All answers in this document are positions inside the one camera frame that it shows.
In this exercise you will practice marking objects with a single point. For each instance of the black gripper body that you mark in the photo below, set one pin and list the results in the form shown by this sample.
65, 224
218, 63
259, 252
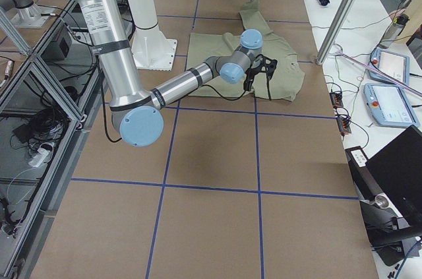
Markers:
249, 77

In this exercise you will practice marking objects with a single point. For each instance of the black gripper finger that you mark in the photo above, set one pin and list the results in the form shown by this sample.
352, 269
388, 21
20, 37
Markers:
247, 86

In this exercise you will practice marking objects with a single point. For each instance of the small electronics board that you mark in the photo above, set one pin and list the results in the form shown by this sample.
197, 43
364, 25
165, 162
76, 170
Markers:
343, 122
336, 99

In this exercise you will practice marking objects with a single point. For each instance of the black monitor stand device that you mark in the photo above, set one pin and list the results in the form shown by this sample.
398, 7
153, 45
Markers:
390, 235

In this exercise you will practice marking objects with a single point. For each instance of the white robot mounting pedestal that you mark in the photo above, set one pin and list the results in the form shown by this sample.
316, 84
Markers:
151, 49

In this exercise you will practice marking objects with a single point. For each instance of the near blue teach pendant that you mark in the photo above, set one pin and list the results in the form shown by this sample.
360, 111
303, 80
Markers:
389, 106

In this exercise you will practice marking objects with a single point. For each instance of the blue teach pendant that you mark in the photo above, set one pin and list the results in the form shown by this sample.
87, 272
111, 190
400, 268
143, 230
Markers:
393, 64
389, 106

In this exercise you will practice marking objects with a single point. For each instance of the far blue teach pendant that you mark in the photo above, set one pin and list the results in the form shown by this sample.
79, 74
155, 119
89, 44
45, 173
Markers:
393, 64

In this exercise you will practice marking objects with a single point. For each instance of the black box under frame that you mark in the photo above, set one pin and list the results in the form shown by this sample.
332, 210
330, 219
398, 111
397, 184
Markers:
59, 46

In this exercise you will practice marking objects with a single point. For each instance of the long grabber stick tool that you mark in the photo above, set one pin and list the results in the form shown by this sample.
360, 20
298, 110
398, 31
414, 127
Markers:
382, 76

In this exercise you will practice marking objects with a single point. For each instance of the black laptop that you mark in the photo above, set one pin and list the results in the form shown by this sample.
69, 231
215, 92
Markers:
397, 170

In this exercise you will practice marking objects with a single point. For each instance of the third grey robot arm base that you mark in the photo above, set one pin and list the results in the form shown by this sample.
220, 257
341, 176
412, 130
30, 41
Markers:
29, 14

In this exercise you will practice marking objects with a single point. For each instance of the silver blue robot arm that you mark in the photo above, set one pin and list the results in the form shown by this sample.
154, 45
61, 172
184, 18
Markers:
126, 37

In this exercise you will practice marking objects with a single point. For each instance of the aluminium frame post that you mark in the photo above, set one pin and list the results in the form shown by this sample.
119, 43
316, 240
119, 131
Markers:
334, 30

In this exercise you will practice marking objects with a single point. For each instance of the aluminium frame rail structure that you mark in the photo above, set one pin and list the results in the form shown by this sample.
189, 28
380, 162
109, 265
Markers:
47, 108

